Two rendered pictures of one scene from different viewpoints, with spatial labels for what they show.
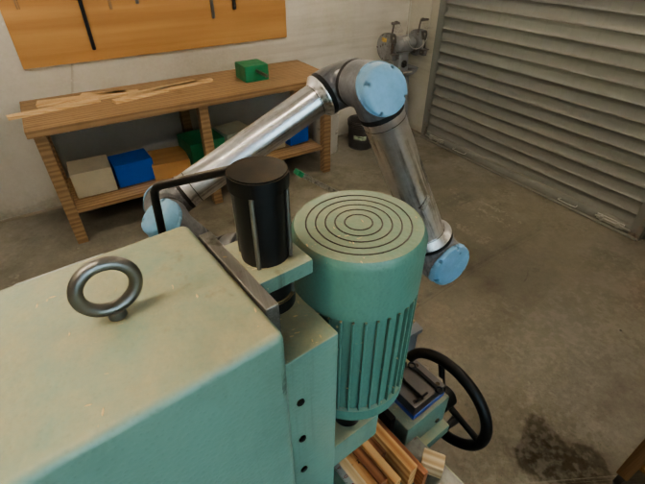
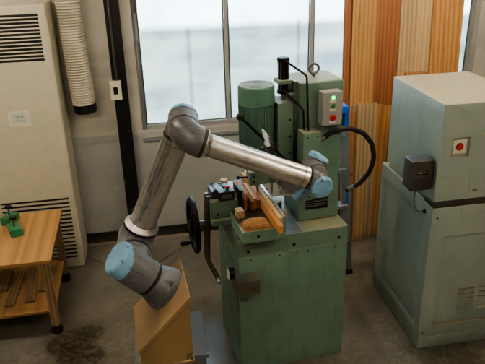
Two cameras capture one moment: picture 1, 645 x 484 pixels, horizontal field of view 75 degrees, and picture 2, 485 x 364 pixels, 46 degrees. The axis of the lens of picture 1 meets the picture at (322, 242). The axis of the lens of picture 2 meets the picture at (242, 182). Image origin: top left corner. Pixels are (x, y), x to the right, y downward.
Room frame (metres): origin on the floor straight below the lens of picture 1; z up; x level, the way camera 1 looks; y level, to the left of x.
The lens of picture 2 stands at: (2.93, 0.91, 2.17)
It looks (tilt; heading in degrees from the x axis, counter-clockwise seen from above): 24 degrees down; 203
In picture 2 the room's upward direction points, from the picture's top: 1 degrees counter-clockwise
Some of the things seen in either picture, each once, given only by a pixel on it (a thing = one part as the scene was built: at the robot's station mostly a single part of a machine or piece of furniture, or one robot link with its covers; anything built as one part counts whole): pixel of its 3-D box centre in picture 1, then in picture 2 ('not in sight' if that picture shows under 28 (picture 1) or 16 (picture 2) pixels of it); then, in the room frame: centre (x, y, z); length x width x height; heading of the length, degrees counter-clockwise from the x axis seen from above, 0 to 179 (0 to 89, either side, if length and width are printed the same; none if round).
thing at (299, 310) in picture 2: not in sight; (279, 285); (0.37, 0.05, 0.36); 0.58 x 0.45 x 0.71; 127
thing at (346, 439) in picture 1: (337, 432); (260, 177); (0.43, -0.03, 1.03); 0.14 x 0.07 x 0.09; 127
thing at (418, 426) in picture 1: (403, 401); (221, 204); (0.57, -0.19, 0.92); 0.15 x 0.13 x 0.09; 37
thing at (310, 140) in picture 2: not in sight; (309, 145); (0.43, 0.22, 1.23); 0.09 x 0.08 x 0.15; 127
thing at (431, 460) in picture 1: (432, 463); not in sight; (0.43, -0.23, 0.92); 0.04 x 0.03 x 0.04; 68
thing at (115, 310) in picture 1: (107, 289); (313, 68); (0.27, 0.19, 1.55); 0.06 x 0.02 x 0.06; 127
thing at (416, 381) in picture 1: (406, 380); (221, 191); (0.58, -0.19, 0.99); 0.13 x 0.11 x 0.06; 37
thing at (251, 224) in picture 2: not in sight; (255, 222); (0.70, 0.04, 0.92); 0.14 x 0.09 x 0.04; 127
